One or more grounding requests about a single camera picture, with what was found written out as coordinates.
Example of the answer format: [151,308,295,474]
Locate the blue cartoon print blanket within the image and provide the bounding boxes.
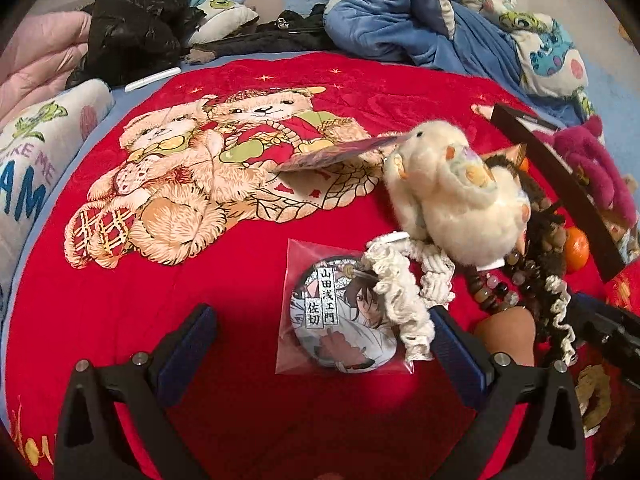
[325,0,601,126]

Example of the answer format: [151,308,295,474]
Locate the pink quilt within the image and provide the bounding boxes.
[0,10,93,126]

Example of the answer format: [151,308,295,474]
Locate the white stick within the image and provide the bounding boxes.
[125,66,182,92]

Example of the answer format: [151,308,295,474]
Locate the dark clothes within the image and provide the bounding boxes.
[182,5,341,66]

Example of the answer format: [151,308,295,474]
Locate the white printed pillow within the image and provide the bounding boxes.
[0,77,116,321]

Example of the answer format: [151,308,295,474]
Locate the magenta plush bear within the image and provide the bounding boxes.
[537,115,640,211]

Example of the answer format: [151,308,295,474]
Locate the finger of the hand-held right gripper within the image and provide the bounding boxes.
[570,292,640,388]

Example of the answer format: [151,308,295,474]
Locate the cream lace scrunchie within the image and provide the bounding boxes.
[542,275,581,363]
[362,232,456,361]

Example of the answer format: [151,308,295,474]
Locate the dark brown furry plush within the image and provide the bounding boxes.
[482,155,568,281]

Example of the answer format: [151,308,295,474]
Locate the pink paper tag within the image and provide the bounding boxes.
[275,132,408,173]

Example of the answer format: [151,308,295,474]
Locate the white plush chick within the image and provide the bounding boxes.
[382,119,531,266]

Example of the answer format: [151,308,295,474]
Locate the bead bracelet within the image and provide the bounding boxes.
[467,252,543,316]

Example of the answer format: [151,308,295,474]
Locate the black puffy jacket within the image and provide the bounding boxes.
[67,0,193,86]

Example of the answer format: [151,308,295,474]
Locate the small cartoon print pillow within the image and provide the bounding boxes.
[187,0,261,46]

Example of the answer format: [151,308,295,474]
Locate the red teddy bear blanket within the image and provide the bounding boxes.
[5,52,640,480]

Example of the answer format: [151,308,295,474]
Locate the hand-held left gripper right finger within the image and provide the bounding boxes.
[429,304,597,480]

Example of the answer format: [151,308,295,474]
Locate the brown rounded object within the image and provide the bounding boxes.
[474,309,537,367]

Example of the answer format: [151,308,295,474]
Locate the black storage box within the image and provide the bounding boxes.
[490,102,640,283]

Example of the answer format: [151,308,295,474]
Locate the round badge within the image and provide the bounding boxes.
[275,239,416,375]

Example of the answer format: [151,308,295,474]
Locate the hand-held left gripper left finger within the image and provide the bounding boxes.
[54,303,218,480]

